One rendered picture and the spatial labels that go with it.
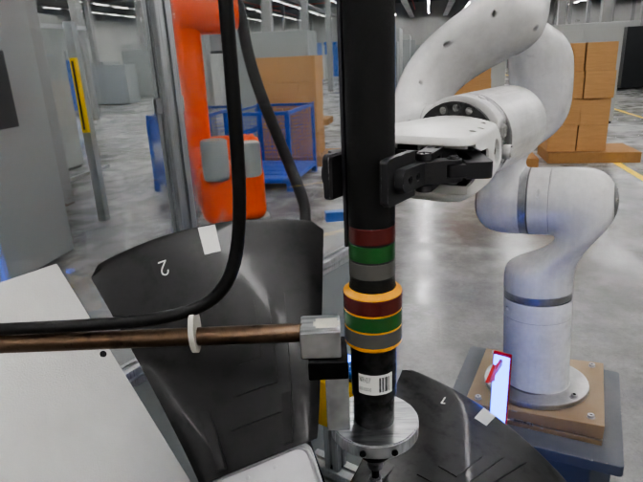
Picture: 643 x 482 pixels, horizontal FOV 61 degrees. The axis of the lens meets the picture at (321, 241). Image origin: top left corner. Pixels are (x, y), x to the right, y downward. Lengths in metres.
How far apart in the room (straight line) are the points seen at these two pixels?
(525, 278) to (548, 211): 0.13
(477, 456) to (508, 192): 0.50
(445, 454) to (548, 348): 0.50
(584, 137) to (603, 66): 0.95
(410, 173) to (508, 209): 0.65
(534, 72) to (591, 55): 7.54
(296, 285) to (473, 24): 0.35
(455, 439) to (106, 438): 0.38
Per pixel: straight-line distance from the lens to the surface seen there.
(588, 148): 8.67
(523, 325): 1.07
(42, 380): 0.67
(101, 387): 0.69
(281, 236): 0.55
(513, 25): 0.67
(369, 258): 0.38
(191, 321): 0.42
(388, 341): 0.41
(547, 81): 0.96
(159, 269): 0.54
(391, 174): 0.36
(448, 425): 0.68
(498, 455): 0.67
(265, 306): 0.51
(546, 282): 1.04
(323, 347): 0.41
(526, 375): 1.11
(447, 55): 0.67
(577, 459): 1.08
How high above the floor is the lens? 1.59
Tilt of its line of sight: 19 degrees down
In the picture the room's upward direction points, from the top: 3 degrees counter-clockwise
